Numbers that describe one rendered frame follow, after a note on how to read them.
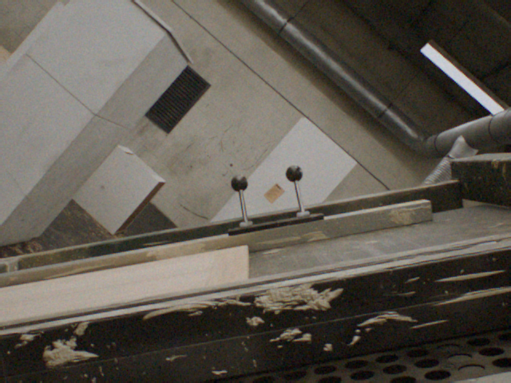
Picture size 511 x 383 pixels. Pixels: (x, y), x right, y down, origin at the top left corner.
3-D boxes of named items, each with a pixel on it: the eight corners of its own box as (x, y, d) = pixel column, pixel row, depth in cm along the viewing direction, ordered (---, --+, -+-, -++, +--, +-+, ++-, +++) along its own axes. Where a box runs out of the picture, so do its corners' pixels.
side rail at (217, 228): (34, 296, 152) (26, 254, 152) (457, 221, 153) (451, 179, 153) (25, 301, 146) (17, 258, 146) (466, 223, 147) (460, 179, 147)
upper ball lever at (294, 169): (295, 227, 126) (284, 171, 132) (313, 223, 126) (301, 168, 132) (295, 219, 123) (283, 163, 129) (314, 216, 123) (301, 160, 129)
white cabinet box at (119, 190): (85, 196, 659) (127, 148, 657) (124, 231, 657) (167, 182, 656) (70, 197, 614) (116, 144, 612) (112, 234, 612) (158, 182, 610)
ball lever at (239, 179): (239, 236, 126) (230, 181, 132) (257, 233, 126) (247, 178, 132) (237, 230, 122) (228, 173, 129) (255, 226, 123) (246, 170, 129)
